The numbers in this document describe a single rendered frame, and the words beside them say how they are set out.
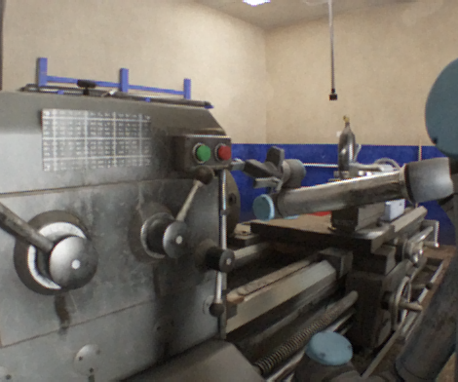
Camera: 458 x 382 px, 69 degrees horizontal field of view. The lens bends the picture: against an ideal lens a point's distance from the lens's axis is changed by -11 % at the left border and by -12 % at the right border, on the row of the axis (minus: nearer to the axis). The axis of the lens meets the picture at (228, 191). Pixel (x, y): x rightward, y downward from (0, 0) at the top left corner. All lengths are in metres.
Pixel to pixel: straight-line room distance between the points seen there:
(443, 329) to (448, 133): 0.37
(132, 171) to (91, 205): 0.09
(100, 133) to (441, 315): 0.62
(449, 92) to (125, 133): 0.46
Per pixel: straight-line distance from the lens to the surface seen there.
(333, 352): 0.77
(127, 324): 0.66
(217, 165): 0.70
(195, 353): 0.80
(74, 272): 0.49
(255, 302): 1.01
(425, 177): 1.06
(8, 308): 0.54
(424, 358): 0.74
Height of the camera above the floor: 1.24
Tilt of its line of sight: 6 degrees down
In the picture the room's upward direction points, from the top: straight up
